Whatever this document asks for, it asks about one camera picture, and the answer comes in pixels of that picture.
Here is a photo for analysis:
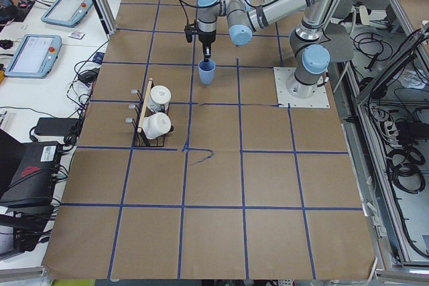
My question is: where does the black wire mug rack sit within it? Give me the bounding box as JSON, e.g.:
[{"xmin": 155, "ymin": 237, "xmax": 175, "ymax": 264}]
[{"xmin": 125, "ymin": 78, "xmax": 174, "ymax": 147}]

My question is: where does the light blue plastic cup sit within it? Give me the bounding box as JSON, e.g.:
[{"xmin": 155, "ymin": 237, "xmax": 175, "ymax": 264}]
[{"xmin": 198, "ymin": 60, "xmax": 216, "ymax": 85}]

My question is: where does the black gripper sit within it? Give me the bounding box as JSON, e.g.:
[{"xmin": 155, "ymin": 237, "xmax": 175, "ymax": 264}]
[{"xmin": 198, "ymin": 30, "xmax": 216, "ymax": 62}]

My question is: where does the black power adapter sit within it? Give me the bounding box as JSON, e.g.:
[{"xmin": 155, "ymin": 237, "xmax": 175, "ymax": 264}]
[{"xmin": 34, "ymin": 117, "xmax": 78, "ymax": 136}]

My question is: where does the teach pendant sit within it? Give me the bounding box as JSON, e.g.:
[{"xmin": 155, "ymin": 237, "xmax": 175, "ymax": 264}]
[
  {"xmin": 41, "ymin": 0, "xmax": 93, "ymax": 27},
  {"xmin": 5, "ymin": 34, "xmax": 62, "ymax": 78}
]

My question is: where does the near teach pendant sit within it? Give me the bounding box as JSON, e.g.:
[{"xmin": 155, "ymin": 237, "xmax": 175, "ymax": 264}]
[{"xmin": 5, "ymin": 34, "xmax": 62, "ymax": 78}]

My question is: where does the far teach pendant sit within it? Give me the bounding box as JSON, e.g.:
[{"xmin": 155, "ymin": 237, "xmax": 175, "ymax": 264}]
[{"xmin": 41, "ymin": 0, "xmax": 93, "ymax": 27}]

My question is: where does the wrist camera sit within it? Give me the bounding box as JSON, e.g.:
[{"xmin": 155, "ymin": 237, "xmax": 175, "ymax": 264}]
[{"xmin": 184, "ymin": 22, "xmax": 198, "ymax": 43}]

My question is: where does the black computer box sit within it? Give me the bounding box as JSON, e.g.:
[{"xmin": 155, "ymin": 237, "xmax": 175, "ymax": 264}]
[{"xmin": 1, "ymin": 131, "xmax": 62, "ymax": 208}]

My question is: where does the white ceramic mug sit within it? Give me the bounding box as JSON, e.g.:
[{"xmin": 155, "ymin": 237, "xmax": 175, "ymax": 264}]
[
  {"xmin": 147, "ymin": 85, "xmax": 172, "ymax": 113},
  {"xmin": 142, "ymin": 113, "xmax": 174, "ymax": 139}
]

